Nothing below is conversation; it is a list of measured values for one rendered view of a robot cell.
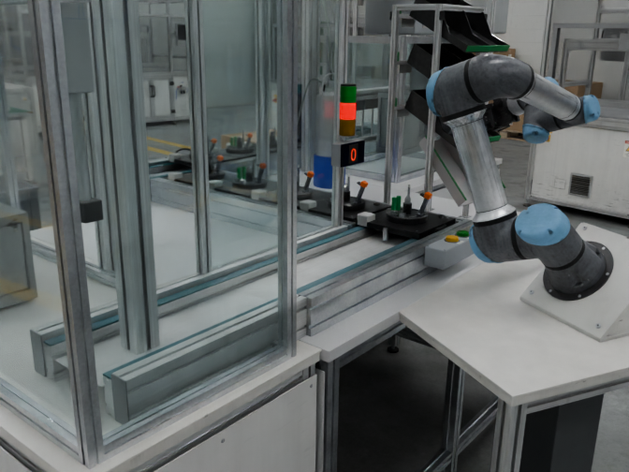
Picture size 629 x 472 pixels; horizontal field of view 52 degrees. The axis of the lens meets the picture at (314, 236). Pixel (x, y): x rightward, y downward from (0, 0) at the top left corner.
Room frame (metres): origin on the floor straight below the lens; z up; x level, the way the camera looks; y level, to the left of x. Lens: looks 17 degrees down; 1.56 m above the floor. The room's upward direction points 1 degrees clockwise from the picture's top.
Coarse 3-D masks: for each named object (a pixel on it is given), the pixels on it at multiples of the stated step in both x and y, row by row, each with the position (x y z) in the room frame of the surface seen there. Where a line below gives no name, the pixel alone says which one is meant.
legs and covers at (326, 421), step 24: (384, 336) 1.56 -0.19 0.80; (408, 336) 2.87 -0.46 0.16; (336, 360) 1.39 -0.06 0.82; (336, 384) 1.39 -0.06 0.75; (456, 384) 1.93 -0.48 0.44; (336, 408) 1.39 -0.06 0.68; (456, 408) 1.92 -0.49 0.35; (336, 432) 1.40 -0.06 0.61; (456, 432) 1.93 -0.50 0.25; (480, 432) 2.10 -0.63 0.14; (336, 456) 1.40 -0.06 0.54; (432, 456) 1.90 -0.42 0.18; (456, 456) 1.95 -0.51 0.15
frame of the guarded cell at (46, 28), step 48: (48, 0) 0.93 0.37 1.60; (288, 0) 1.31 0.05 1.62; (48, 48) 0.92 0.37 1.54; (288, 48) 1.31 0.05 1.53; (48, 96) 0.92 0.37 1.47; (288, 96) 1.31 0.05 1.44; (48, 144) 0.93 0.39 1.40; (288, 144) 1.31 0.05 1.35; (288, 192) 1.31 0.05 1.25; (288, 240) 1.31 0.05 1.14; (288, 288) 1.31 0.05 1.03; (288, 336) 1.31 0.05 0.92; (96, 384) 0.94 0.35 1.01; (240, 384) 1.19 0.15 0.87; (48, 432) 1.01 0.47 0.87; (96, 432) 0.93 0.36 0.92; (144, 432) 1.01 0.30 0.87
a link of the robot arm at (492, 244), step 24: (456, 72) 1.68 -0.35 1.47; (432, 96) 1.71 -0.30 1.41; (456, 96) 1.67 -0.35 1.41; (456, 120) 1.67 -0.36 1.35; (480, 120) 1.69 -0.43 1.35; (456, 144) 1.71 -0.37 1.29; (480, 144) 1.67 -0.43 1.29; (480, 168) 1.66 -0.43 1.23; (480, 192) 1.65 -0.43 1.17; (504, 192) 1.67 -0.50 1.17; (480, 216) 1.65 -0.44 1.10; (504, 216) 1.62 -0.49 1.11; (480, 240) 1.65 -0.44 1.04; (504, 240) 1.60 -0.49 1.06
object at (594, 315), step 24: (600, 240) 1.66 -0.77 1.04; (624, 240) 1.61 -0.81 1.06; (624, 264) 1.55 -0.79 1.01; (528, 288) 1.68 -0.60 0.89; (552, 288) 1.62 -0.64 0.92; (600, 288) 1.53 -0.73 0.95; (624, 288) 1.49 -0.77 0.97; (552, 312) 1.56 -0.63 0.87; (576, 312) 1.52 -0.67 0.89; (600, 312) 1.48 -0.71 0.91; (624, 312) 1.44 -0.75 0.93; (600, 336) 1.42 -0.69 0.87
